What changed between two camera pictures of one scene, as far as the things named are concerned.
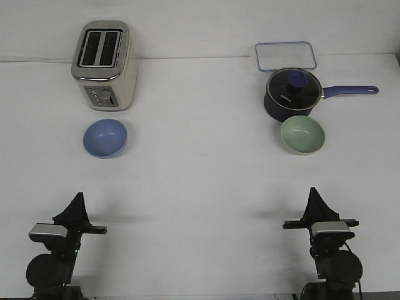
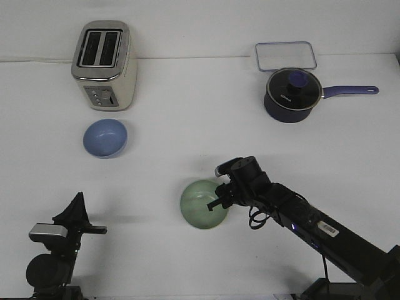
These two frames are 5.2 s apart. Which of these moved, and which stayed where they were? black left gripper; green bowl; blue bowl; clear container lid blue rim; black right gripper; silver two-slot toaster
Moved: black right gripper; green bowl
Stayed: blue bowl; black left gripper; silver two-slot toaster; clear container lid blue rim
